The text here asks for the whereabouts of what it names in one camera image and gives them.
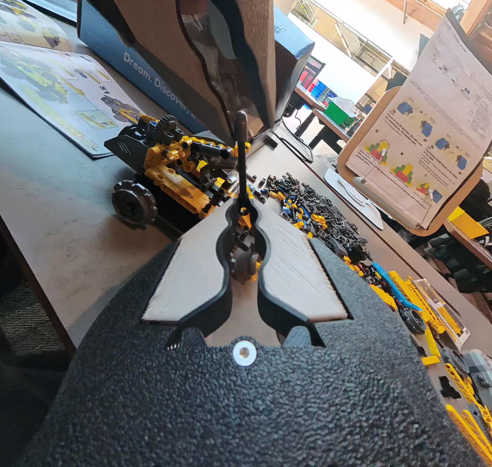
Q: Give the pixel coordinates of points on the clear plastic bag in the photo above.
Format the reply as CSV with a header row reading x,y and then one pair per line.
x,y
213,52

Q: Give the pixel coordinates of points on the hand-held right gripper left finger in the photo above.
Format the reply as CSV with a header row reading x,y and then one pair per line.
x,y
192,271

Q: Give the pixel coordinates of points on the grey motor block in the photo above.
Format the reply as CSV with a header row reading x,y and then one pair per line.
x,y
480,371

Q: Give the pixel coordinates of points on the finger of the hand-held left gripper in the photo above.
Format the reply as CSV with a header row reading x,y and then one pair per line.
x,y
153,33
257,21

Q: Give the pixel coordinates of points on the blue curved building piece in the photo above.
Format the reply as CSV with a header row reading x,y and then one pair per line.
x,y
388,278

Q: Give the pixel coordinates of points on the grey desk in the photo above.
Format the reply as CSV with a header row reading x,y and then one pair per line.
x,y
77,213

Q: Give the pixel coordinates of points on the stack of blue bins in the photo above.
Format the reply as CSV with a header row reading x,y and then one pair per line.
x,y
317,88

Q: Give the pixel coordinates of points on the blue cardboard kit box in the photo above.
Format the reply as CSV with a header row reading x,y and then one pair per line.
x,y
153,79

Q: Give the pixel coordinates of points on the printed instruction sheet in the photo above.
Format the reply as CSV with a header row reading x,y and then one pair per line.
x,y
442,110

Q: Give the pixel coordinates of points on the yellow building-block toy vehicle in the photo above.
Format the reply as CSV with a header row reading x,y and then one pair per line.
x,y
169,167

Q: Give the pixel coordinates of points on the group of long yellow beams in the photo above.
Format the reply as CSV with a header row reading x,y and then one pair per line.
x,y
403,282

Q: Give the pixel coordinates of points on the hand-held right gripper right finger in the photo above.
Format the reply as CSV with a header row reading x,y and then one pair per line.
x,y
303,278

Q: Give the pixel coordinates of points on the green storage bin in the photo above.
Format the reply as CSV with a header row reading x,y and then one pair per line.
x,y
338,113

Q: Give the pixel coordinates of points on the open instruction booklet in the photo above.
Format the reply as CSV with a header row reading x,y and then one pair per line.
x,y
57,90

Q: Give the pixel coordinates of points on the yellow sticker sheet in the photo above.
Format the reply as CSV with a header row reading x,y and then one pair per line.
x,y
442,309

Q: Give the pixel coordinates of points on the black axle rod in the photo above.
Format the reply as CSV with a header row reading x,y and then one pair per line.
x,y
242,167

